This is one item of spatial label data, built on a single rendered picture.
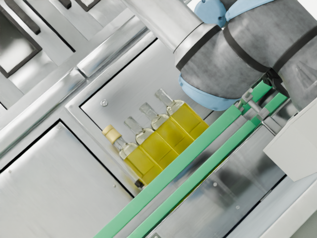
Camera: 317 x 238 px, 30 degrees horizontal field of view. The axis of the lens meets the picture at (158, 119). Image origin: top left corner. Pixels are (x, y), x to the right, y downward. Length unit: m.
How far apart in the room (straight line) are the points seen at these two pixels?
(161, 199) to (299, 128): 0.57
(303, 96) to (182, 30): 0.26
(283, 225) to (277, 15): 0.37
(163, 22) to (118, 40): 0.67
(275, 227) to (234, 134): 0.55
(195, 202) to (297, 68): 0.48
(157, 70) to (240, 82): 0.68
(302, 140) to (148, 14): 0.40
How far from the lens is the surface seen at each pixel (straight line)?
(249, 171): 1.43
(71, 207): 1.72
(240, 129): 1.47
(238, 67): 1.10
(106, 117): 1.72
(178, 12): 1.14
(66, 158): 1.74
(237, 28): 1.10
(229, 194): 1.42
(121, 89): 1.75
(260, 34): 1.08
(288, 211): 0.96
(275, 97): 1.61
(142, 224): 1.41
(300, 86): 1.06
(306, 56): 1.06
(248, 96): 1.46
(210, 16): 1.35
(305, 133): 0.93
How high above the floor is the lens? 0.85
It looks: 8 degrees up
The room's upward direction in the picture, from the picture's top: 45 degrees counter-clockwise
